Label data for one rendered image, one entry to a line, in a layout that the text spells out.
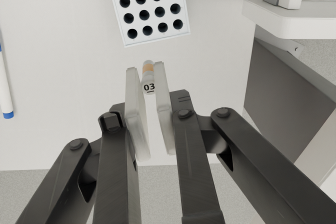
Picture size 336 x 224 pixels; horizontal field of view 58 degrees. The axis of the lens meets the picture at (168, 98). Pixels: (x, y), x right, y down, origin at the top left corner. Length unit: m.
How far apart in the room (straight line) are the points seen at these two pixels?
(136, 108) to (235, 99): 0.33
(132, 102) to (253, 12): 0.20
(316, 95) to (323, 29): 0.52
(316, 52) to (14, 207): 1.58
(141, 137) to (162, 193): 1.46
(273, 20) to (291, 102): 0.59
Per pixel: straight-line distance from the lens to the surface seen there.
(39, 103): 0.48
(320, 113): 0.77
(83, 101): 0.46
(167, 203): 1.67
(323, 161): 0.54
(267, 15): 0.30
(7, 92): 0.47
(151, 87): 0.21
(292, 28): 0.27
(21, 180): 1.63
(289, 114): 0.85
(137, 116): 0.15
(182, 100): 0.17
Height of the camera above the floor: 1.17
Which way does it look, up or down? 63 degrees down
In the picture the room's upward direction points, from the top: 169 degrees clockwise
